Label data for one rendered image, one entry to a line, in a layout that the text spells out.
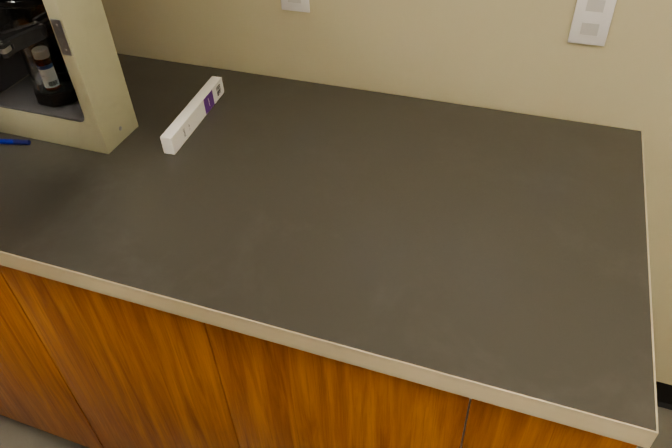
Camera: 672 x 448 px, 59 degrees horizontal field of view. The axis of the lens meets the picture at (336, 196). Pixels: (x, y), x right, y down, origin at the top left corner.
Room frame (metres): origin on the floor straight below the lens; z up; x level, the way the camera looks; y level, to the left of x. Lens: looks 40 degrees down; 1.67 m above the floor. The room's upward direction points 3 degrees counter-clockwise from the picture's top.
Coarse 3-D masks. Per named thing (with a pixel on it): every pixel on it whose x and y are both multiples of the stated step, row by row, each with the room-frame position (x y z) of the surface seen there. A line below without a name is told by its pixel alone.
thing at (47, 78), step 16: (0, 0) 1.10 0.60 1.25; (16, 0) 1.09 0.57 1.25; (32, 0) 1.10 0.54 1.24; (16, 16) 1.10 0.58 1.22; (32, 16) 1.10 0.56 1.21; (48, 32) 1.11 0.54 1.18; (32, 48) 1.09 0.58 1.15; (48, 48) 1.10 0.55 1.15; (32, 64) 1.10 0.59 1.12; (48, 64) 1.10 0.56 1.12; (64, 64) 1.11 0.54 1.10; (32, 80) 1.11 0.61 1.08; (48, 80) 1.09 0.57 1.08; (64, 80) 1.10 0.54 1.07
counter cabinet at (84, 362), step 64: (0, 320) 0.84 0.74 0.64; (64, 320) 0.77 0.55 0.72; (128, 320) 0.70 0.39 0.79; (192, 320) 0.65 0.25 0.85; (0, 384) 0.90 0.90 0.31; (64, 384) 0.81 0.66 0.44; (128, 384) 0.73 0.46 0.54; (192, 384) 0.67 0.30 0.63; (256, 384) 0.61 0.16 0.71; (320, 384) 0.57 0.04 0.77; (384, 384) 0.53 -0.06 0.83
